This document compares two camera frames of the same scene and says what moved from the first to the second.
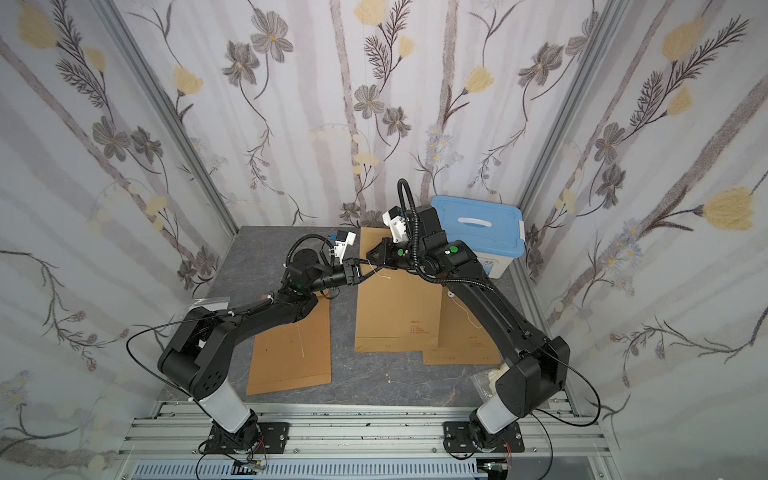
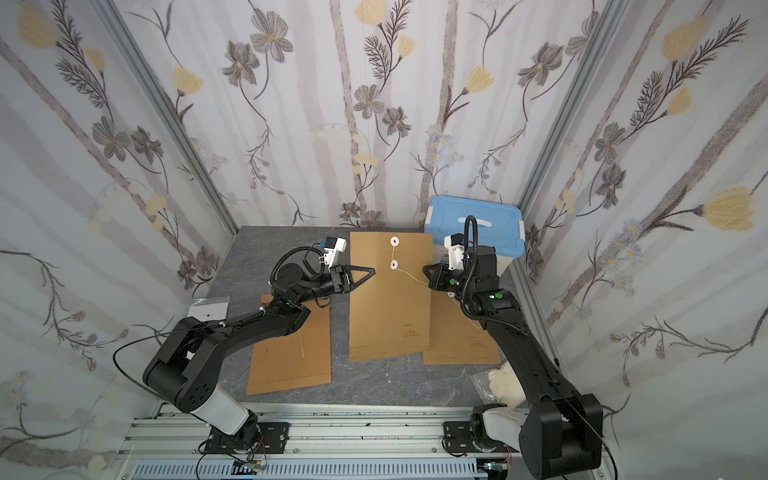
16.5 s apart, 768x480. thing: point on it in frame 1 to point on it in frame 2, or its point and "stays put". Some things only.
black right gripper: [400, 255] to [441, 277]
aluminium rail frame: [559, 443] stays put
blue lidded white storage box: [494, 233] stays put
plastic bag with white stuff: [485, 382] stays put
